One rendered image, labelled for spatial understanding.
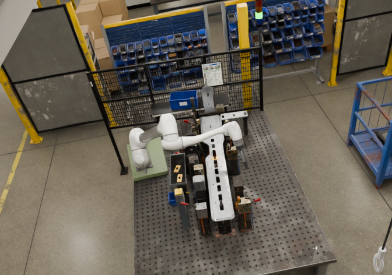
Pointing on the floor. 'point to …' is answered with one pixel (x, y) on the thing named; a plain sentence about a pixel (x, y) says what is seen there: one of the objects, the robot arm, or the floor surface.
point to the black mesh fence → (177, 91)
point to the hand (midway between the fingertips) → (245, 165)
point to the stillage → (372, 136)
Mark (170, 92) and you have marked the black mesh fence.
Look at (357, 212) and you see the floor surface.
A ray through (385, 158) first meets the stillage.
